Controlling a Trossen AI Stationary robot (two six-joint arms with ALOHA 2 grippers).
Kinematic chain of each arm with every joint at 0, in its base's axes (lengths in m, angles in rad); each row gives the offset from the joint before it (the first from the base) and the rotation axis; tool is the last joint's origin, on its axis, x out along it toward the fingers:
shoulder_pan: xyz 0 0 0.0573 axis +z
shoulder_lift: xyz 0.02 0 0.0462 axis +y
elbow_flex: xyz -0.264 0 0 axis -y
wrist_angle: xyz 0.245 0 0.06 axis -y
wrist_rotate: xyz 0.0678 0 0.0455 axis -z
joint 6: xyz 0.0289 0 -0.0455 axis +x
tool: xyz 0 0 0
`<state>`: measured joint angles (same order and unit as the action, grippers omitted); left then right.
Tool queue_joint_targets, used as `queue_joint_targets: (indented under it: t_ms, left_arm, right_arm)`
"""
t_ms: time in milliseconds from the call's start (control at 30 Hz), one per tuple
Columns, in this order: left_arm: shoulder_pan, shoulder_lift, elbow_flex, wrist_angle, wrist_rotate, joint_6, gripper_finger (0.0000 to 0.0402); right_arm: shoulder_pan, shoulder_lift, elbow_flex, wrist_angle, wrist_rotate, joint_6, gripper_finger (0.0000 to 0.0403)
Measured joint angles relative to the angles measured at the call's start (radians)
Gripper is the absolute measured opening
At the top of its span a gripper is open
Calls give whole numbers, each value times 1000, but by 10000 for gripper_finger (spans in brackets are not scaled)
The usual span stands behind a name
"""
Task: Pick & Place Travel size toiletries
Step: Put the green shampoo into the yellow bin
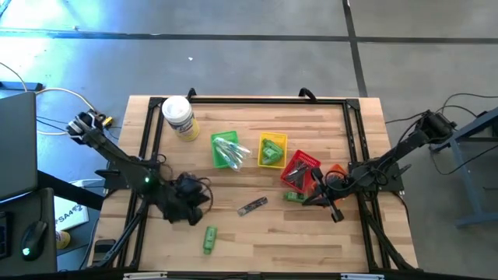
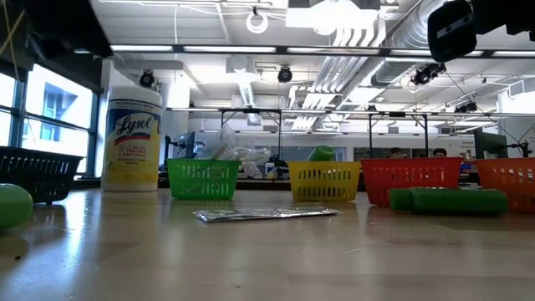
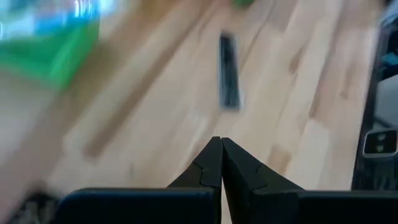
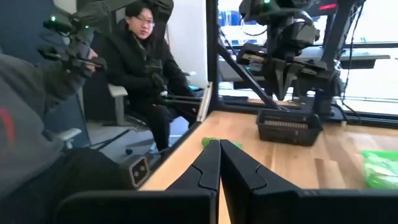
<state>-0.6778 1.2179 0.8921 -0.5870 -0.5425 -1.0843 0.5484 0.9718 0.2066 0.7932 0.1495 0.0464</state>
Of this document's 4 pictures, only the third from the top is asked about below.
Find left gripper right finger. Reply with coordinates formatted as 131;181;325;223
222;138;398;224

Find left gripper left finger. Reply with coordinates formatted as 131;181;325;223
57;136;222;224

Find green plastic basket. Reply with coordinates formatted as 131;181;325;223
0;18;102;90

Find black aluminium table frame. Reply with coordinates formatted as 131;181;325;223
351;0;398;191

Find table-level camera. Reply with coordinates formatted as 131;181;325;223
362;128;398;159

